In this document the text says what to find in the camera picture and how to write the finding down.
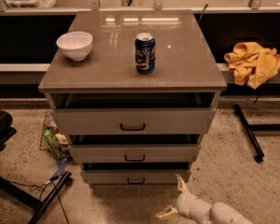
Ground blue soda can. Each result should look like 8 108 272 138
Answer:
134 33 156 74

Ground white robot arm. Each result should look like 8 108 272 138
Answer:
156 175 253 224

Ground black chair base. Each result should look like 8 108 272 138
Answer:
0 109 74 224

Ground grey drawer cabinet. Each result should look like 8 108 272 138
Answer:
37 9 228 189

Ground white ceramic bowl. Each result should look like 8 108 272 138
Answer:
57 31 93 61

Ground yellow crumpled cloth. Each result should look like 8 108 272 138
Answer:
224 42 280 90

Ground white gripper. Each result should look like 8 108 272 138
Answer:
155 175 212 222

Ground grey drawer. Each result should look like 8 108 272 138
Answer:
69 144 200 163
80 170 190 185
51 108 216 135

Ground black stand leg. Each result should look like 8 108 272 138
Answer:
234 105 280 162

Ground black floor cable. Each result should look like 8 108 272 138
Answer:
8 180 70 224

